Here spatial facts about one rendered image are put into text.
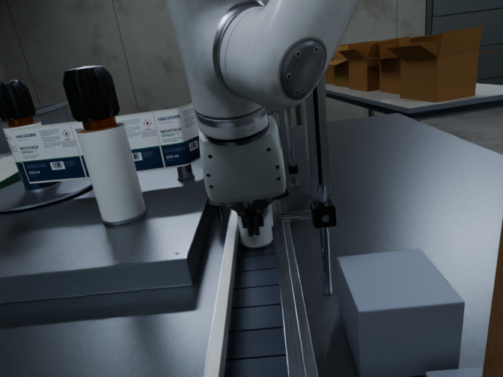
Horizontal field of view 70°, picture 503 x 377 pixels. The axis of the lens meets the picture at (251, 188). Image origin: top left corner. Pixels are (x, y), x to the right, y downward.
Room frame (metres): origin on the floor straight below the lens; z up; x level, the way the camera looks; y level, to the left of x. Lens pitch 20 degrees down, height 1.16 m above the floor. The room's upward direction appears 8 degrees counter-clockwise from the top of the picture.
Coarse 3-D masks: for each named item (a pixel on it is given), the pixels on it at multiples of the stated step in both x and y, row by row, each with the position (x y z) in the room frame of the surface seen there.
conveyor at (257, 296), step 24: (240, 240) 0.52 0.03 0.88; (240, 264) 0.45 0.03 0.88; (264, 264) 0.44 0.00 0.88; (240, 288) 0.39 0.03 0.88; (264, 288) 0.38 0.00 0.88; (240, 312) 0.34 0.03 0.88; (264, 312) 0.34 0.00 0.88; (240, 336) 0.31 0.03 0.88; (264, 336) 0.30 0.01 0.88; (240, 360) 0.27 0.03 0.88; (264, 360) 0.27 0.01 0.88
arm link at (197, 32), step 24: (168, 0) 0.34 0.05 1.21; (192, 0) 0.32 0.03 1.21; (216, 0) 0.32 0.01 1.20; (240, 0) 0.33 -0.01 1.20; (192, 24) 0.33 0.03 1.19; (216, 24) 0.32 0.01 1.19; (192, 48) 0.34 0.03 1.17; (216, 48) 0.32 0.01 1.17; (192, 72) 0.35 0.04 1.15; (216, 72) 0.32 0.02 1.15; (192, 96) 0.37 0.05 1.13; (216, 96) 0.35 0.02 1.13; (240, 96) 0.35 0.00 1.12
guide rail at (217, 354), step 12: (228, 240) 0.46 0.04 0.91; (228, 252) 0.42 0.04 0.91; (228, 264) 0.39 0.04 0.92; (228, 276) 0.37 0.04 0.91; (228, 288) 0.34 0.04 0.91; (228, 300) 0.33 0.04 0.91; (216, 312) 0.31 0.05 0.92; (228, 312) 0.31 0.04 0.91; (216, 324) 0.29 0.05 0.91; (228, 324) 0.30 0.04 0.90; (216, 336) 0.27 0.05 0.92; (216, 348) 0.26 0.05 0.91; (216, 360) 0.24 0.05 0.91; (216, 372) 0.23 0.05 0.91
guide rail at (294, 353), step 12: (276, 204) 0.46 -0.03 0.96; (276, 216) 0.42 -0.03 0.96; (276, 228) 0.38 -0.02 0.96; (276, 240) 0.35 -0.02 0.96; (276, 252) 0.33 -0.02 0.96; (288, 264) 0.30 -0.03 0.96; (288, 276) 0.28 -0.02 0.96; (288, 288) 0.27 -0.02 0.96; (288, 300) 0.25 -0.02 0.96; (288, 312) 0.23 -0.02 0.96; (288, 324) 0.22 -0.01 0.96; (288, 336) 0.21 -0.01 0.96; (300, 336) 0.21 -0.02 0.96; (288, 348) 0.20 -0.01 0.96; (300, 348) 0.20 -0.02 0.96; (288, 360) 0.19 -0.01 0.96; (300, 360) 0.19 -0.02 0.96; (288, 372) 0.18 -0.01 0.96; (300, 372) 0.18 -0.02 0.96
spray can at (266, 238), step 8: (248, 200) 0.48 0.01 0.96; (264, 216) 0.49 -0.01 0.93; (240, 224) 0.49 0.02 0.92; (264, 224) 0.48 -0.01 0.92; (240, 232) 0.49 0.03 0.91; (248, 232) 0.48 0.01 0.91; (264, 232) 0.48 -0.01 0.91; (248, 240) 0.48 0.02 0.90; (256, 240) 0.48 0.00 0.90; (264, 240) 0.48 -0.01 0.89; (272, 240) 0.50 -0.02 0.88; (248, 248) 0.48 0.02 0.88; (256, 248) 0.48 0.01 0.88
